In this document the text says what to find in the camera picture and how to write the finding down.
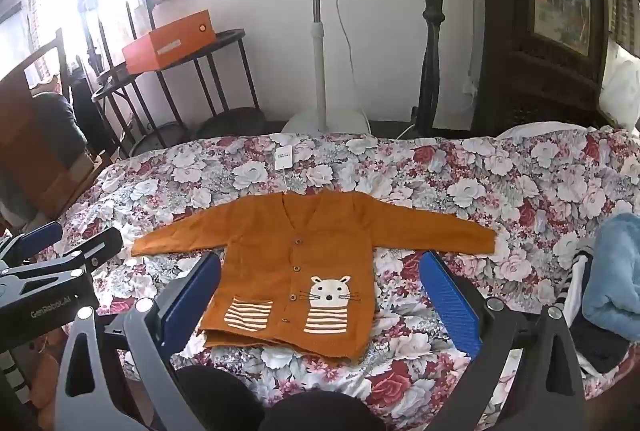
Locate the dark carved wooden headboard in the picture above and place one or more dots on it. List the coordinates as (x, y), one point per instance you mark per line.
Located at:
(500, 36)

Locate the white paper tag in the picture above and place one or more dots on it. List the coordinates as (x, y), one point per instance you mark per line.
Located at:
(283, 158)

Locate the black round side table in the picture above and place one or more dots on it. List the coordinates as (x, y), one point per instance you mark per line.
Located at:
(220, 38)

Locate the floral blanket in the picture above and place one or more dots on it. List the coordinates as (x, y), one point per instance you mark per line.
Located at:
(450, 191)

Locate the orange knitted cat cardigan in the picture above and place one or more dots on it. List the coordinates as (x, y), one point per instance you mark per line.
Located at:
(280, 271)

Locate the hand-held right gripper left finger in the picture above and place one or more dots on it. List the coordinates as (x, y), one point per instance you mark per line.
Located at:
(192, 301)

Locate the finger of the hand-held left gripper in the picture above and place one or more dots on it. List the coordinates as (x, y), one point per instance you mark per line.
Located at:
(75, 261)
(35, 238)

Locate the white pillow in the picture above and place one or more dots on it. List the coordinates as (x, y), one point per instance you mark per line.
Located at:
(622, 86)

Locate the light blue fluffy garment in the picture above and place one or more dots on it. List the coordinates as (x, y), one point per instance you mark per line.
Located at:
(617, 271)

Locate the black white striped garment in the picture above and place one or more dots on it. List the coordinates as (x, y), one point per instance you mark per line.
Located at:
(575, 278)

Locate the dark grey cloth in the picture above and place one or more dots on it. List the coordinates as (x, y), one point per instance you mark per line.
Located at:
(60, 121)

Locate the white standing fan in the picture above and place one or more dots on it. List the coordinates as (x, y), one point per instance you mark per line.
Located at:
(318, 61)

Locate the dark navy garment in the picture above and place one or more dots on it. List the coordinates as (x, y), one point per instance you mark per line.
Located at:
(597, 341)

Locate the dark turned wooden post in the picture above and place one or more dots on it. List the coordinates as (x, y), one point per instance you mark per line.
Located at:
(432, 36)

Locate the wooden chair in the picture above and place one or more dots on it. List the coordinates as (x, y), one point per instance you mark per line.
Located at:
(30, 151)

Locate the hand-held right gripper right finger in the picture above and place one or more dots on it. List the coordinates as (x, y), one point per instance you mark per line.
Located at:
(447, 301)

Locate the orange box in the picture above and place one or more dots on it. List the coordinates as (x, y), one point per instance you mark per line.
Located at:
(165, 43)

